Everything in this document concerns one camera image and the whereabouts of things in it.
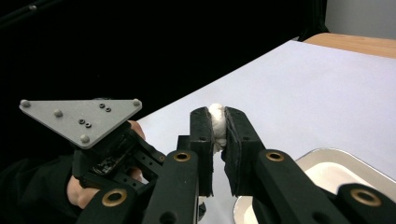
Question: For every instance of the white enamel tray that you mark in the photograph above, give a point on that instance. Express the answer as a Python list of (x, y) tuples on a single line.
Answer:
[(330, 174)]

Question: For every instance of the wooden table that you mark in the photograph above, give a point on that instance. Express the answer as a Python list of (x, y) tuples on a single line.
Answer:
[(358, 43)]

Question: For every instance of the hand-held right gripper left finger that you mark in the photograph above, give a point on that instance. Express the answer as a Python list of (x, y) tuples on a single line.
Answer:
[(202, 146)]

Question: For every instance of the white cotton ball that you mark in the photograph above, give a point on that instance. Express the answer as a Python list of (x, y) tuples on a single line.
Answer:
[(218, 124)]

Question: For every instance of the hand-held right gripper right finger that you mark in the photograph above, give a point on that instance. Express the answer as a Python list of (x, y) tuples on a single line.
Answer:
[(241, 149)]

